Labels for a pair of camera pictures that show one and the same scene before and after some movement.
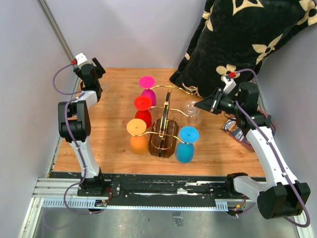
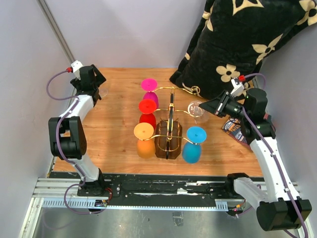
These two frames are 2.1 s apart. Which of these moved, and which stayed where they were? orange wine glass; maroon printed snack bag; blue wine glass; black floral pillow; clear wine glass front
Moved: blue wine glass; orange wine glass; clear wine glass front
Stayed: maroon printed snack bag; black floral pillow
